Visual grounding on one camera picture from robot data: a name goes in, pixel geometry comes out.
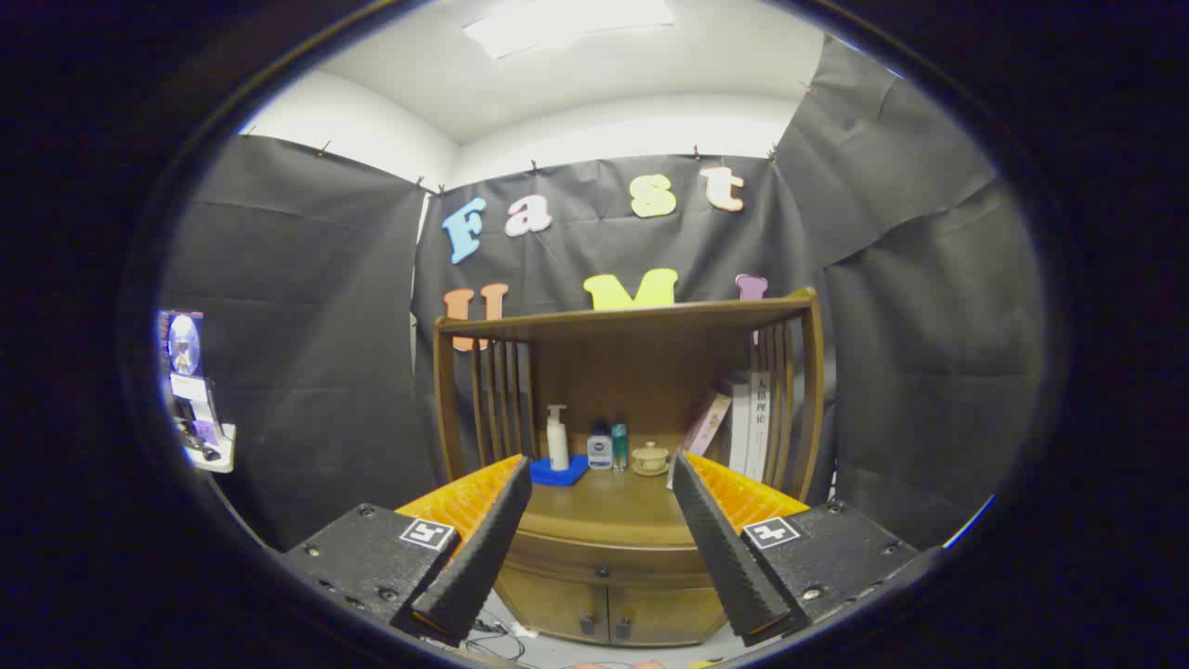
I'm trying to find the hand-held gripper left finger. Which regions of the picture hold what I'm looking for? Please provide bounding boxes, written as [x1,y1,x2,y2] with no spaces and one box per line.
[277,453,534,649]

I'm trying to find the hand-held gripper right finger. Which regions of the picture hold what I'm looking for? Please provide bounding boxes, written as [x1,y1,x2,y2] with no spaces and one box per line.
[671,450,922,649]

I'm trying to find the wooden drawer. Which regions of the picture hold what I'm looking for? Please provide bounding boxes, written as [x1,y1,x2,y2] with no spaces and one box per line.
[495,531,721,591]

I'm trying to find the wooden cabinet door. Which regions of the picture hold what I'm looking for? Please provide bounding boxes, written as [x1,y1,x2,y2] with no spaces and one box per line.
[497,567,609,644]
[608,585,727,649]

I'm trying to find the wooden countertop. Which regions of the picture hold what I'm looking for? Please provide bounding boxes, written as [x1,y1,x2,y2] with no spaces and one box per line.
[506,460,716,549]

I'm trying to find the wooden cabinet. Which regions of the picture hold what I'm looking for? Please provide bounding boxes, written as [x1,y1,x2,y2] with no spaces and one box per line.
[432,288,828,649]

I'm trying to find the blue folded cloth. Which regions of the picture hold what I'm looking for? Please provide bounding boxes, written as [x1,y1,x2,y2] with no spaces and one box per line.
[529,453,591,487]

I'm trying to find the purple white leaning book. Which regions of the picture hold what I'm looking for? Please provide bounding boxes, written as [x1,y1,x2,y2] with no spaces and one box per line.
[666,392,733,489]

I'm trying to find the white book with black print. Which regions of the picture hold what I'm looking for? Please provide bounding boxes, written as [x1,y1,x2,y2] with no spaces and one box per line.
[748,372,772,484]

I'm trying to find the plain white book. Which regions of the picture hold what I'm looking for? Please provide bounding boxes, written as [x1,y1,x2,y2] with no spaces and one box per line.
[729,376,751,475]

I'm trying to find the white pump bottle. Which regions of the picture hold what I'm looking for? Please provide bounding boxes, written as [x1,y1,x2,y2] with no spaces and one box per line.
[546,404,570,472]

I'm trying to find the printed display stand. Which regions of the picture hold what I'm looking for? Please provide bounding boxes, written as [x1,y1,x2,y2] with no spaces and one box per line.
[156,309,236,475]

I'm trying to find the black floor cables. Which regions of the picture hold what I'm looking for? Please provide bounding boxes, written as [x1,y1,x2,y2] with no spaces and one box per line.
[460,613,530,662]

